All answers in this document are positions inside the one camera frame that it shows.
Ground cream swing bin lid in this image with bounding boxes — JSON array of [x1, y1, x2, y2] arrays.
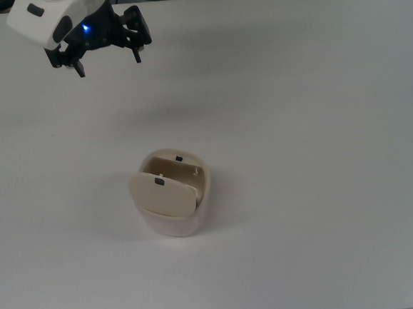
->
[[127, 167, 200, 224]]

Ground small cream trash bin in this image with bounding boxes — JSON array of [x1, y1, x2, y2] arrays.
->
[[126, 143, 216, 242]]

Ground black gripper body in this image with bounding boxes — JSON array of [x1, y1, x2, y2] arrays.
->
[[58, 0, 128, 55]]

